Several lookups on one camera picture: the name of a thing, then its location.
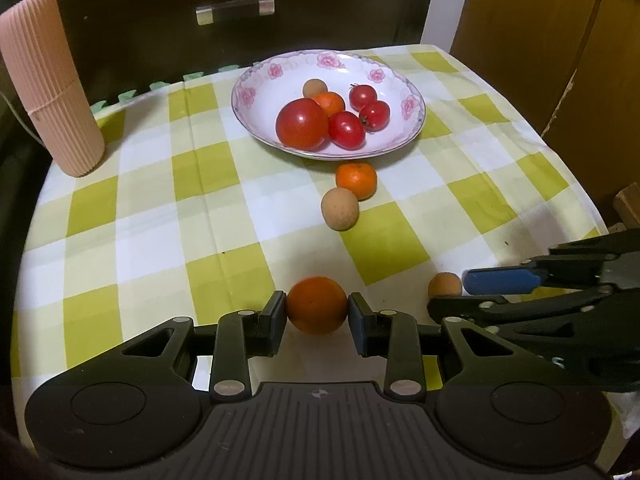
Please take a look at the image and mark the green white checkered tablecloth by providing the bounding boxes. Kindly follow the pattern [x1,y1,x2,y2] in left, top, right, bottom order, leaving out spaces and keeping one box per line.
[10,44,626,461]

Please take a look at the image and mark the dark wooden drawer cabinet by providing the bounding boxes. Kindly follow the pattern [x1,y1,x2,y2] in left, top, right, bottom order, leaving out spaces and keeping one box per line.
[50,0,441,98]

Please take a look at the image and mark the brown wooden block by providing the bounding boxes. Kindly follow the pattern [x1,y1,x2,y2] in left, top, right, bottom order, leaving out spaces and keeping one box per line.
[614,185,640,232]

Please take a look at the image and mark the brown wooden cabinet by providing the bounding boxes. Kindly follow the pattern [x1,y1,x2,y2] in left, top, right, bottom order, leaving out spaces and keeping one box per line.
[450,0,640,211]

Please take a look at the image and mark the metal drawer handle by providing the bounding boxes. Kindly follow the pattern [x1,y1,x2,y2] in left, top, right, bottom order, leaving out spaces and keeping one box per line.
[196,0,275,26]

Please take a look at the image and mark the large red tomato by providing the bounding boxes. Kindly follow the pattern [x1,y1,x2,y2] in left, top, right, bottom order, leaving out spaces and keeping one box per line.
[275,98,330,151]

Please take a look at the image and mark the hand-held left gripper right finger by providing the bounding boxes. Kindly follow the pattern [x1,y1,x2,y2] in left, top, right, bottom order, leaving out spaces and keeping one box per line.
[348,291,511,403]

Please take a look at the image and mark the pink ribbed cylinder container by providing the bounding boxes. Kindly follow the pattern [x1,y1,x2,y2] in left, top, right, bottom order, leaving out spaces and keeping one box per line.
[0,0,106,178]

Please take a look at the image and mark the stemmed red cherry tomato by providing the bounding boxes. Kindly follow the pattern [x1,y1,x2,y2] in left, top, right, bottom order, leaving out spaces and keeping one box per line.
[348,83,378,111]

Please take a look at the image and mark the orange tangerine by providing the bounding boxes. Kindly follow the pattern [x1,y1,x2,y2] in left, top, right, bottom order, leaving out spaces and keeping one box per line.
[314,91,346,118]
[335,162,378,201]
[285,276,349,335]

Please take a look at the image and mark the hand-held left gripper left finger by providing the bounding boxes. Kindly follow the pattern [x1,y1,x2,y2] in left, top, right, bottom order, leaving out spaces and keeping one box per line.
[122,290,287,403]

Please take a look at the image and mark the white floral plate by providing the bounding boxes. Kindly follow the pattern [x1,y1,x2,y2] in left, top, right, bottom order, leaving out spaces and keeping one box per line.
[231,50,426,161]

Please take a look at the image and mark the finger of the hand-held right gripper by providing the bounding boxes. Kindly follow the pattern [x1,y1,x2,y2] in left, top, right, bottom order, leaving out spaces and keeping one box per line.
[427,285,618,330]
[462,228,640,297]

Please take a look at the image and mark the thin white cable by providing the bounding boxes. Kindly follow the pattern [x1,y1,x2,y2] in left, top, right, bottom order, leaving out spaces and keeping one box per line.
[0,94,51,149]

